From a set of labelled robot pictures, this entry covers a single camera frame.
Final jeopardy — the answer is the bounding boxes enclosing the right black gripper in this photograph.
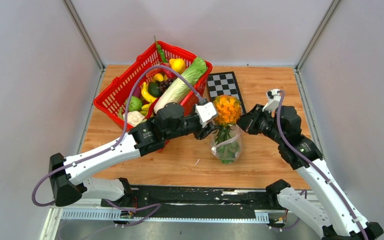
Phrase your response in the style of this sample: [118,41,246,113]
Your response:
[231,104,283,145]

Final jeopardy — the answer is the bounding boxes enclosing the orange toy pineapple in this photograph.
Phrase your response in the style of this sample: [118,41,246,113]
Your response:
[212,95,243,145]

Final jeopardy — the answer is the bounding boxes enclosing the clear zip top bag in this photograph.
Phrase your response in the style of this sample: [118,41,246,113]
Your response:
[211,125,242,165]

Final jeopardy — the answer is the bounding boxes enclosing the green lettuce head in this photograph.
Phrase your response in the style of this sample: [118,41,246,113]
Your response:
[216,141,242,164]

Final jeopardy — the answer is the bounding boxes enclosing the green chili pepper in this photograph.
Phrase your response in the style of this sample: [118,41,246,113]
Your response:
[153,35,169,63]

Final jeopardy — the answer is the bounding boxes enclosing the red plastic basket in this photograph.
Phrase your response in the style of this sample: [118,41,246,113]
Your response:
[93,40,213,130]

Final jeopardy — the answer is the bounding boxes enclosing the yellow banana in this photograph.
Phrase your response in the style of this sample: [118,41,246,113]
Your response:
[141,82,157,104]

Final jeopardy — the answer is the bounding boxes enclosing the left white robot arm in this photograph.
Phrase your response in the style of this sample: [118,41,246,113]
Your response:
[49,102,218,207]

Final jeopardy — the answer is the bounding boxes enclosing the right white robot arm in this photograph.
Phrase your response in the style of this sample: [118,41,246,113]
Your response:
[237,104,384,240]

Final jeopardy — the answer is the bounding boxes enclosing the long green cabbage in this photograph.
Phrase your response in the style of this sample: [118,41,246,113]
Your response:
[153,57,208,114]

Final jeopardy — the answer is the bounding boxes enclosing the dark purple grapes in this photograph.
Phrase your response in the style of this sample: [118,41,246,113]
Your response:
[159,78,175,94]

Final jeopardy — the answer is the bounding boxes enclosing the white cauliflower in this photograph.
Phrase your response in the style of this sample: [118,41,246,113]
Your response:
[122,111,145,127]

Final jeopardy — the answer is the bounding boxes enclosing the red chili pepper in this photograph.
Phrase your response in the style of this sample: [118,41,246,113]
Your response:
[160,63,177,80]

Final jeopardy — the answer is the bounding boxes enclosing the black white checkerboard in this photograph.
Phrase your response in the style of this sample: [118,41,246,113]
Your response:
[207,71,246,114]

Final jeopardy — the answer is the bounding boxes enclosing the small green round cabbage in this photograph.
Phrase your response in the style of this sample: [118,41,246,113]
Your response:
[125,96,143,112]

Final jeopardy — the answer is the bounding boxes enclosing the yellow mango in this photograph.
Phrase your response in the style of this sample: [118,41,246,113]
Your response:
[152,73,165,83]

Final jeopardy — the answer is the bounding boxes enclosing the yellow lemon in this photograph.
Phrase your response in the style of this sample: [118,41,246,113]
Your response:
[168,58,187,74]

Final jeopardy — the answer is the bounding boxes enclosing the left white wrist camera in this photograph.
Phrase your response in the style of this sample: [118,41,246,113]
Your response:
[195,102,218,128]

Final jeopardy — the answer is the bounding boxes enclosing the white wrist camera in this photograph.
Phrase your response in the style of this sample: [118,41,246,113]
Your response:
[262,88,284,113]
[195,102,218,128]

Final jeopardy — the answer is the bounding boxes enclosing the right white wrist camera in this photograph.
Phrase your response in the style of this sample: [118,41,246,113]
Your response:
[262,88,284,113]

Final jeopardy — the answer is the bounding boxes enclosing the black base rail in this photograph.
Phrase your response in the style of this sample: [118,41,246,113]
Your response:
[60,185,298,228]

